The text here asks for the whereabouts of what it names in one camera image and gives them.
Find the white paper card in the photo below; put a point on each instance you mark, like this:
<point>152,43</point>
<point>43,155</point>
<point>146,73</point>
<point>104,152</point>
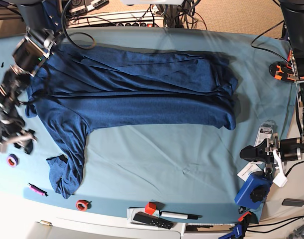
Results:
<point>249,169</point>

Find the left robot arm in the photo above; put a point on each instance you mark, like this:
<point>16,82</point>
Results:
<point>292,149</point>

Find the blue spring clamp bottom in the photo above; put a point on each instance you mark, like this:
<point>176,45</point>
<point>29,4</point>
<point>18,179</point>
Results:
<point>239,230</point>

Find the grey small device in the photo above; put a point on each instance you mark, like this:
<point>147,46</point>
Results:
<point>292,202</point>

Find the red cube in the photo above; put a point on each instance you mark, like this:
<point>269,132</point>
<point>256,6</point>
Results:
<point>150,208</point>

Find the grey blister package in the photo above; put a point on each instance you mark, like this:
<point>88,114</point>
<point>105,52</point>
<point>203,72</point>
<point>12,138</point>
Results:
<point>265,131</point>

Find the white black marker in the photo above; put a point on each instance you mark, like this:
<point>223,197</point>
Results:
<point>179,216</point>

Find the purple tape roll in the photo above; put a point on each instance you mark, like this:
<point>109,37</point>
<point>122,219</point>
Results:
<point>12,160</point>

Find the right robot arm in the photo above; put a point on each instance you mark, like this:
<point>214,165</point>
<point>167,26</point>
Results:
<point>46,29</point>

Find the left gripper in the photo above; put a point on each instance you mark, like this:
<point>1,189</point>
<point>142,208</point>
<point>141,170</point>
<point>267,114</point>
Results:
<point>258,155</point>

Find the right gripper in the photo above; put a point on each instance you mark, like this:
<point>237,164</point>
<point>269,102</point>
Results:
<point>23,139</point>

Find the keys with carabiner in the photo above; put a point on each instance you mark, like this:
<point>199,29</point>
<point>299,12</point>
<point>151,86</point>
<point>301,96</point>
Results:
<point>268,171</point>

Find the blue t-shirt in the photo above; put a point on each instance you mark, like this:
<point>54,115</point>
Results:
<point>78,91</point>

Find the pink marker pen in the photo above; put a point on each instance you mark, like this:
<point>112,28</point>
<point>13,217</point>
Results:
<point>37,190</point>

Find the black remote control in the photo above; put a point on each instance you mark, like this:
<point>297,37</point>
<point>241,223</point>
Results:
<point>152,220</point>

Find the blue box black knob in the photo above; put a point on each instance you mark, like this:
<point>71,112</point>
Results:
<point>254,191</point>

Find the light blue table cloth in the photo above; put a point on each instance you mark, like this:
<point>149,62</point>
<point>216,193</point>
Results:
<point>186,168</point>

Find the red tape roll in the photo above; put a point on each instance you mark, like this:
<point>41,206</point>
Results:
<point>83,205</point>

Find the orange black clamp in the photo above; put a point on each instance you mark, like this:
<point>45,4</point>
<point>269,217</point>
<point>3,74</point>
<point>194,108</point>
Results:
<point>281,71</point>

